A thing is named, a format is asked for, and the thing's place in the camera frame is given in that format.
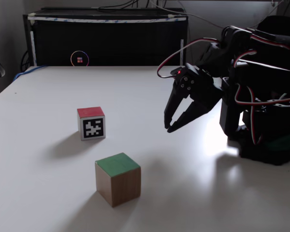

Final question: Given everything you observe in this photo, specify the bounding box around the green-topped wooden cube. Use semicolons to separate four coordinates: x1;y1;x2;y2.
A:
94;152;142;208

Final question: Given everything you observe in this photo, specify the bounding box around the red-topped wooden cube with marker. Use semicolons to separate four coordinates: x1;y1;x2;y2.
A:
76;106;106;142

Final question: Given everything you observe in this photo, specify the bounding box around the black computer case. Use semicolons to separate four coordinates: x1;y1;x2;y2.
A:
23;7;189;67

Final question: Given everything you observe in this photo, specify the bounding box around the red white black servo cable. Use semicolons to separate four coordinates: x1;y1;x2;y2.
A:
156;37;223;79

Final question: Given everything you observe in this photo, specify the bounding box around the blue cable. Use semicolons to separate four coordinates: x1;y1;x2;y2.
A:
13;64;48;82

